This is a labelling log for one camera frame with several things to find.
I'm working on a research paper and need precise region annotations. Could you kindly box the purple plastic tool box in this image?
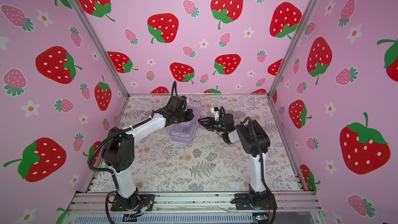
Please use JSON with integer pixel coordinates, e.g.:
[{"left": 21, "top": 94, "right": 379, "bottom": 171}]
[{"left": 168, "top": 102, "right": 202, "bottom": 144}]

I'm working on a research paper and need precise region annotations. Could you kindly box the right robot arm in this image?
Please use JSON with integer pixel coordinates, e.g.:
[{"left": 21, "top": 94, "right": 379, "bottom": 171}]
[{"left": 198, "top": 107, "right": 275, "bottom": 208}]

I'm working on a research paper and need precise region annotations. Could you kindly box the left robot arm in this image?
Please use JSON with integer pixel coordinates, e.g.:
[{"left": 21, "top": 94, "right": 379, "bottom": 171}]
[{"left": 88, "top": 95, "right": 194, "bottom": 209}]

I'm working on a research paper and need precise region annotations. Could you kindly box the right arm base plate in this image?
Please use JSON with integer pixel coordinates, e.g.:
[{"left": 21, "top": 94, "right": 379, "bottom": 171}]
[{"left": 231, "top": 193, "right": 278, "bottom": 211}]

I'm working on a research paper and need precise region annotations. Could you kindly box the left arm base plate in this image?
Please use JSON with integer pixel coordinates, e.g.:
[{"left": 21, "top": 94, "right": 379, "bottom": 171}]
[{"left": 108, "top": 194, "right": 155, "bottom": 212}]

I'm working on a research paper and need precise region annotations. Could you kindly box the aluminium frame rail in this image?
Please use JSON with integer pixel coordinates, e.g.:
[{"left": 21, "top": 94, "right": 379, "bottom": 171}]
[{"left": 61, "top": 191, "right": 327, "bottom": 224}]

